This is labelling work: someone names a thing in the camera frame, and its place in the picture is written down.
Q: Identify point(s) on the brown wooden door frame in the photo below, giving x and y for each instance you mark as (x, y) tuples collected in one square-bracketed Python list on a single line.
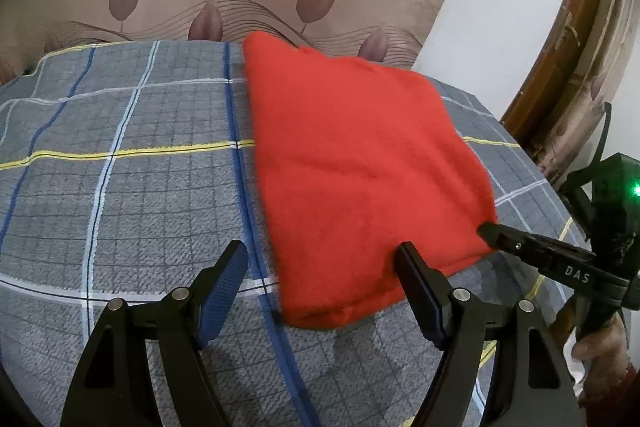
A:
[(560, 32)]

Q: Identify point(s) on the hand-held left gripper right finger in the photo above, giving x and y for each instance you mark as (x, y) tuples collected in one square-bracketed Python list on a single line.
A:
[(425, 297)]

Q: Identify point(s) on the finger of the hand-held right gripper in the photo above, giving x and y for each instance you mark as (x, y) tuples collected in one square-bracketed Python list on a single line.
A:
[(540, 252), (597, 147)]

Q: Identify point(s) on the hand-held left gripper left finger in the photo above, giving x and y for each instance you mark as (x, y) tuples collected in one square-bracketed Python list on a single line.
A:
[(222, 294)]

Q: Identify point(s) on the person's right hand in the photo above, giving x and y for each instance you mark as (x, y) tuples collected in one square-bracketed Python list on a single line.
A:
[(602, 357)]

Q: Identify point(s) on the grey plaid bed sheet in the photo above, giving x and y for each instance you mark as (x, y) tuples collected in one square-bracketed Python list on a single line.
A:
[(125, 167)]

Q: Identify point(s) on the red knitted sweater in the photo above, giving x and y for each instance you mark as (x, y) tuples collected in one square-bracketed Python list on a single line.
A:
[(365, 167)]

